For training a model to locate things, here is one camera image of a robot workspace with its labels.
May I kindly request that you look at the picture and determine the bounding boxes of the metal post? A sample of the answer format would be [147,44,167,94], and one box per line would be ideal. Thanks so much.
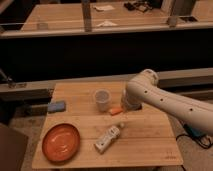
[81,0,92,32]

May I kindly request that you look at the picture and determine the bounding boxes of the white paper on far table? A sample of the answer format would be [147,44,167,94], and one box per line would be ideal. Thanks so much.
[93,5,115,11]

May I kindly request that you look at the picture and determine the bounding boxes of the orange plate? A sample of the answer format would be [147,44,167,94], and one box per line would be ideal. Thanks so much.
[42,123,80,163]

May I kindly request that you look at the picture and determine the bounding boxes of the wooden cutting board table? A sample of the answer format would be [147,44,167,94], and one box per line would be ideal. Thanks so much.
[41,82,183,169]

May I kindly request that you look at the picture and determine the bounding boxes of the blue box with cables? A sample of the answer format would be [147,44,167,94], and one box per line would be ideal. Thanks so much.
[175,123,213,149]

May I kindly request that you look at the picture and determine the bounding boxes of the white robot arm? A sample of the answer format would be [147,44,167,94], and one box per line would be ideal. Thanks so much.
[121,69,213,136]

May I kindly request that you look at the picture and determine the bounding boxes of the orange pepper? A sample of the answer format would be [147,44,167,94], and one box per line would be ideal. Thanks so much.
[109,107,123,116]

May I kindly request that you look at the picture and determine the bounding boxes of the white tube bottle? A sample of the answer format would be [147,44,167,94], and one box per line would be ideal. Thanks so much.
[94,122,125,154]

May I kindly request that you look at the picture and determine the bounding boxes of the blue sponge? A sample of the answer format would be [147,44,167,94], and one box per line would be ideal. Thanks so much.
[47,101,66,113]

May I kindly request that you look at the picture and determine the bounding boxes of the dark tools on far table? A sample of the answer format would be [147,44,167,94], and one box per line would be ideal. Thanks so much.
[124,0,153,13]

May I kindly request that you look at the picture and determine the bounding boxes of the white crumpled paper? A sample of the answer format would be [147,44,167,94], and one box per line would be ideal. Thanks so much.
[97,20,117,27]

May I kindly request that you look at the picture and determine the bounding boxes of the white ceramic cup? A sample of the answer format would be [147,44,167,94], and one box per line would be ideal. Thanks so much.
[94,89,111,112]

